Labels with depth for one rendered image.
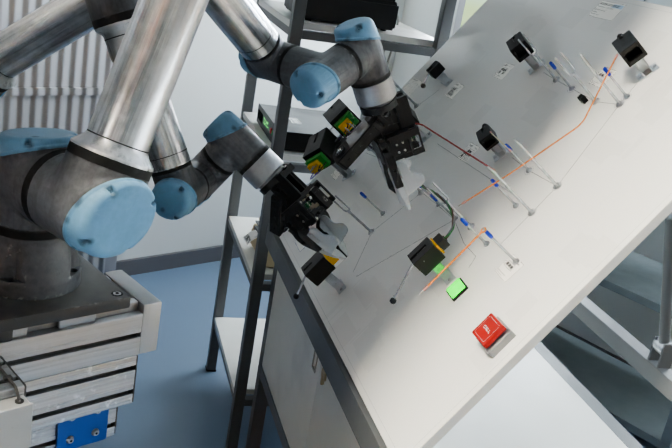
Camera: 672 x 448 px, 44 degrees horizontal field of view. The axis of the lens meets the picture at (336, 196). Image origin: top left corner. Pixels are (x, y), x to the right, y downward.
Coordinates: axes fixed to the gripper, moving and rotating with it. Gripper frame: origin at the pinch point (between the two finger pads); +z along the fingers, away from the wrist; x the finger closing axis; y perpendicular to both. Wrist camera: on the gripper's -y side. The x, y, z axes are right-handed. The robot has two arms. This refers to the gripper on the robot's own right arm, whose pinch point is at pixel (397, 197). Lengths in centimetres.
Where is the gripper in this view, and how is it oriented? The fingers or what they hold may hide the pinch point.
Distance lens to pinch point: 162.7
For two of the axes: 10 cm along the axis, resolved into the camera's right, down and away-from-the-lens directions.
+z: 3.1, 8.5, 4.3
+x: -2.2, -3.7, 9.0
